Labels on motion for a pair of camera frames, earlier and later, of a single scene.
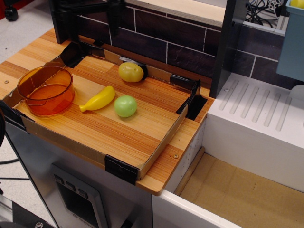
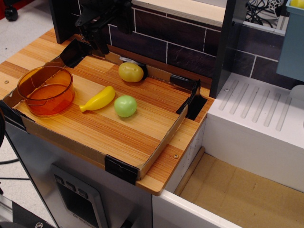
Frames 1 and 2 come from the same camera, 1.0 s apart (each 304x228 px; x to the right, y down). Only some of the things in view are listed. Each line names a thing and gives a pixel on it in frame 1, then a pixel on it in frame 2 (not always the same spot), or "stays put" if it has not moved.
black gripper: x=71 y=9 → x=96 y=14
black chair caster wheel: x=11 y=14 stays put
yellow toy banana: x=99 y=100 stays put
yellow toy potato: x=130 y=72 stays put
